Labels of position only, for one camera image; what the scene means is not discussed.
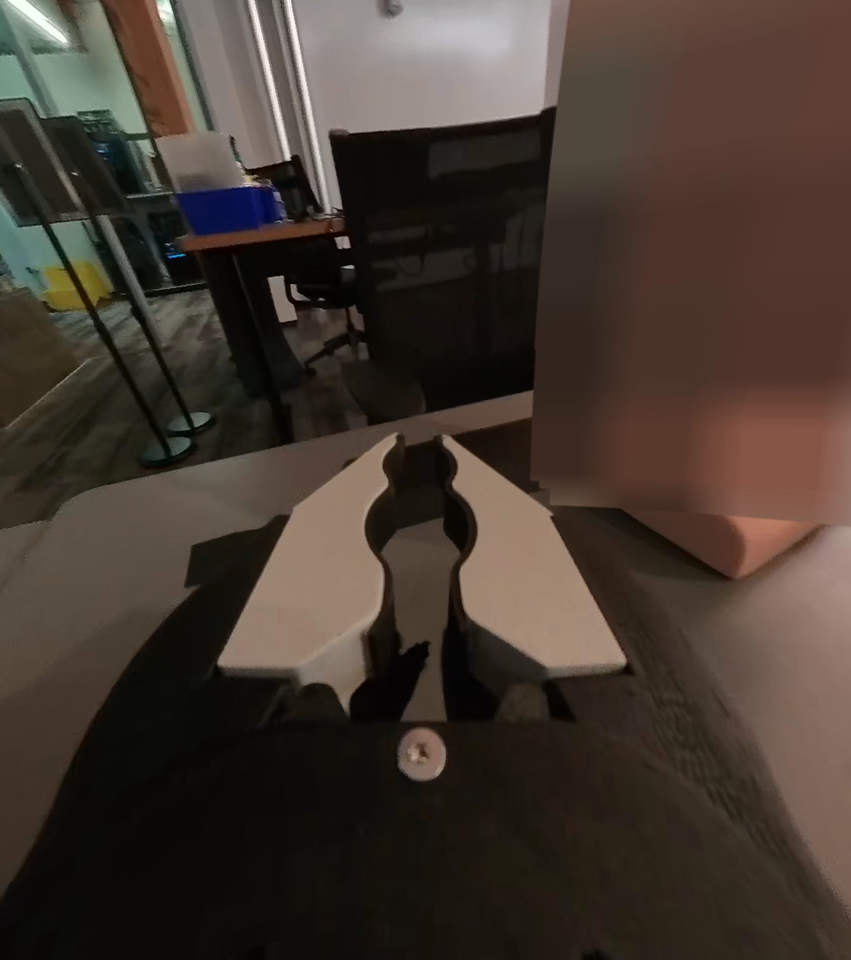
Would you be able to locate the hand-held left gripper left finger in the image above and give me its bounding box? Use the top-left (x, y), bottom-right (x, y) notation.
top-left (217, 431), bottom-right (406, 696)

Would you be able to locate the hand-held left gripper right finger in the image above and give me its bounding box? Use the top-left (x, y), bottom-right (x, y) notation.
top-left (433, 433), bottom-right (629, 686)

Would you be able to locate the pink round plate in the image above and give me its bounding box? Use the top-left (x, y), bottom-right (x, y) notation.
top-left (620, 508), bottom-right (826, 580)

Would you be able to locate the black swivel office chair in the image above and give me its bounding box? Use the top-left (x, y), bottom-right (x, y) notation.
top-left (245, 153), bottom-right (368, 378)

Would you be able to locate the black mesh office chair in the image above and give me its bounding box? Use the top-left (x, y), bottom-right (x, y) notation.
top-left (328, 105), bottom-right (559, 425)

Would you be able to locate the wooden desk with black legs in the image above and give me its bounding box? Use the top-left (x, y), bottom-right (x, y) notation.
top-left (176, 216), bottom-right (352, 445)

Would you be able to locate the metal storage rack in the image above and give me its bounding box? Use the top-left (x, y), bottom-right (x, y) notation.
top-left (79, 108), bottom-right (211, 292)

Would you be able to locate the blue plastic bin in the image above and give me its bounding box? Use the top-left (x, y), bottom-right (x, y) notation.
top-left (172, 184), bottom-right (278, 235)

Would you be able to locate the clear plastic container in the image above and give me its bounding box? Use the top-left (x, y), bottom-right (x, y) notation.
top-left (154, 132), bottom-right (244, 195)

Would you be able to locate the black stanchion with sign frame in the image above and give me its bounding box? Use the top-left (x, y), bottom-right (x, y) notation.
top-left (0, 97), bottom-right (199, 471)
top-left (41, 114), bottom-right (217, 438)

